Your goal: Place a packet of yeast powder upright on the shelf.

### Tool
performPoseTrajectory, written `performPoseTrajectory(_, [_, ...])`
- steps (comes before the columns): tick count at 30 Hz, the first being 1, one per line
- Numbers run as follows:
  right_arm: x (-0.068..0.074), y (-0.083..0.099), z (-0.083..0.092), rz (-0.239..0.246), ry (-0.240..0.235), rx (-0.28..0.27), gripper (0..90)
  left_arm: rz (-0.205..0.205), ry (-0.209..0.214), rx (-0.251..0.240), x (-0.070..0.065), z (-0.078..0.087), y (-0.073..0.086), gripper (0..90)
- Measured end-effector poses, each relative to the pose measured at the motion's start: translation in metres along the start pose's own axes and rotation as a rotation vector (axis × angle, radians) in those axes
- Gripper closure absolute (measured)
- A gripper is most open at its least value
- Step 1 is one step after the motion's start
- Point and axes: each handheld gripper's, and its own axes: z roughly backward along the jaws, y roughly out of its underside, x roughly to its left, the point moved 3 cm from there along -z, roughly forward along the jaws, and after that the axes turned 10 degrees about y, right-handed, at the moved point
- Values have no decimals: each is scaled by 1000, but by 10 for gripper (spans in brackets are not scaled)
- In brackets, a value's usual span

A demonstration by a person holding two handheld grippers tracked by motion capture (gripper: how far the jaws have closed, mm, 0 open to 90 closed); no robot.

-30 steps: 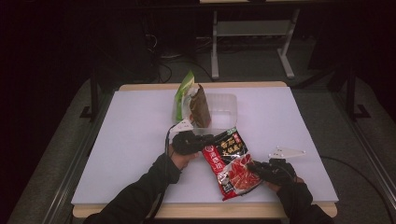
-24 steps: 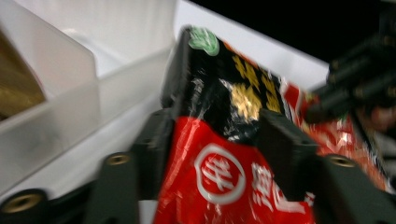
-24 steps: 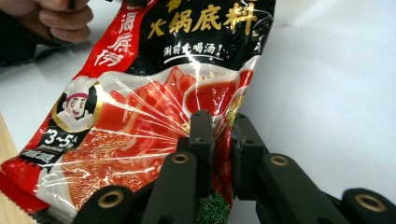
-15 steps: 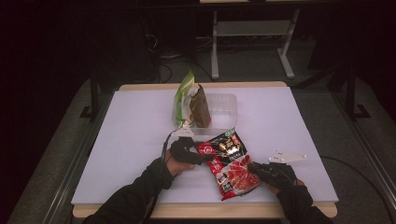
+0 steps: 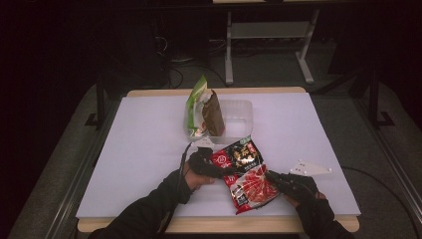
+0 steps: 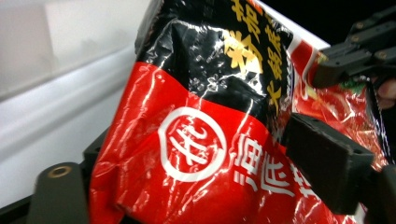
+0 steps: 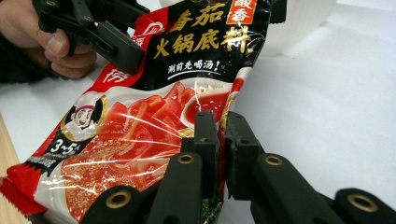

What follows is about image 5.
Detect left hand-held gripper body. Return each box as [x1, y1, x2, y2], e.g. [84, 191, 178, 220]
[188, 136, 227, 180]

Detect clear plastic container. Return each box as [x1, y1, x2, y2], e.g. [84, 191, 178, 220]
[182, 99, 255, 145]

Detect green and white snack packet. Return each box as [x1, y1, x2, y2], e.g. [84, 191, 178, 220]
[185, 75, 210, 137]

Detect white table mat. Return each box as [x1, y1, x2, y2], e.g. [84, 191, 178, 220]
[75, 92, 362, 219]

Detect person's right hand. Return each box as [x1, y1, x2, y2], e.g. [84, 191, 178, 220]
[284, 191, 327, 208]

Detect left hand-held gripper cable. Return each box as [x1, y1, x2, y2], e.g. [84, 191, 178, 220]
[161, 141, 200, 239]

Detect hand-held gripper cable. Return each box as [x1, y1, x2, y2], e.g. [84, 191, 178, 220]
[341, 164, 422, 237]
[161, 141, 200, 239]

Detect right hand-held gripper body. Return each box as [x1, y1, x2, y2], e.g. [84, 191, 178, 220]
[277, 159, 332, 202]

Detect red and black seasoning packet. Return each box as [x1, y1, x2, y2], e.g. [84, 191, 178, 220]
[209, 133, 282, 216]

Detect black metal stand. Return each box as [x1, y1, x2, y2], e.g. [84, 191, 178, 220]
[367, 69, 396, 130]
[84, 74, 107, 130]

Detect person's left hand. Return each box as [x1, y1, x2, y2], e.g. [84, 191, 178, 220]
[184, 161, 216, 192]

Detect gold and brown snack packet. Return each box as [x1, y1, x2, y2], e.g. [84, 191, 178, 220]
[201, 89, 226, 137]

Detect black floor cables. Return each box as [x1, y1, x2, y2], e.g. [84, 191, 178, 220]
[155, 36, 230, 89]

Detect white metal stand frame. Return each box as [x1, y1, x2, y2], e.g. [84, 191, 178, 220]
[224, 9, 321, 86]

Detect right hand-held gripper cable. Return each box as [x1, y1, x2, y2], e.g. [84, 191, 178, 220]
[341, 164, 422, 237]

